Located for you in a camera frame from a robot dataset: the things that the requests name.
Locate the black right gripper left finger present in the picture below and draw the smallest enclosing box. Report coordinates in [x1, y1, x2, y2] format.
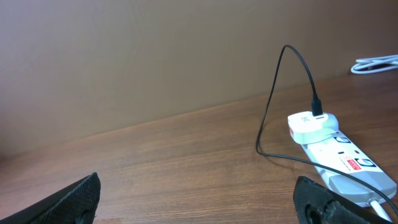
[1, 172, 101, 224]

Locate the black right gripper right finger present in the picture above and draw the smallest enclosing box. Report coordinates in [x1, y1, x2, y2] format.
[293, 176, 390, 224]

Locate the black charger cable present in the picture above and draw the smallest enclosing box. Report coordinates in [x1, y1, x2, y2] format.
[255, 44, 398, 215]

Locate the white USB charger plug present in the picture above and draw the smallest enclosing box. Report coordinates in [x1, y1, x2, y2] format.
[287, 111, 339, 145]

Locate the white power strip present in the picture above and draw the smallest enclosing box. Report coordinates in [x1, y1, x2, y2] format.
[302, 132, 397, 207]

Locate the white power strip cord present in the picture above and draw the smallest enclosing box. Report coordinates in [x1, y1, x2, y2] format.
[350, 54, 398, 75]

